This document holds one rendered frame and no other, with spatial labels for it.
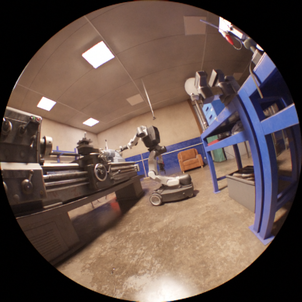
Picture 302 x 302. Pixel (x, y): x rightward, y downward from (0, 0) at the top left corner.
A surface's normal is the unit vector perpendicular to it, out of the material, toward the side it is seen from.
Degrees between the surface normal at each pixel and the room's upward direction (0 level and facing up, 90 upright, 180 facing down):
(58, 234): 90
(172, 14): 180
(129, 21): 180
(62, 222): 90
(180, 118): 90
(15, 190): 90
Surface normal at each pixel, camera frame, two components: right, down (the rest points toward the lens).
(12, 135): 0.94, -0.27
